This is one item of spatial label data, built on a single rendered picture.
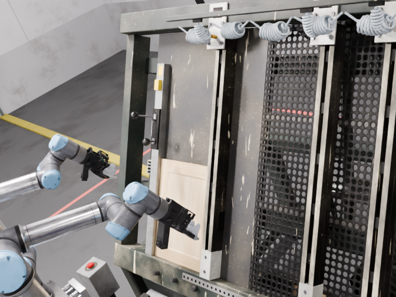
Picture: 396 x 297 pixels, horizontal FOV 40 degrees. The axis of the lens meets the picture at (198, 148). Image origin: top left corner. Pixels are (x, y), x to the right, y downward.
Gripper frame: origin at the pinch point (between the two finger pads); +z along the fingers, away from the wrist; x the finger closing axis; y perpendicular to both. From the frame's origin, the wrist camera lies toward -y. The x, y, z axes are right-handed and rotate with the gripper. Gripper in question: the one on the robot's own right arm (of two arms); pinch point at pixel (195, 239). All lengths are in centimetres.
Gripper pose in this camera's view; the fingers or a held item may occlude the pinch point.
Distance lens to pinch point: 199.8
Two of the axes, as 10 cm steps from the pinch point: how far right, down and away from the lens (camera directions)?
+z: 6.3, 5.0, 6.0
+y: 4.9, -8.5, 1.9
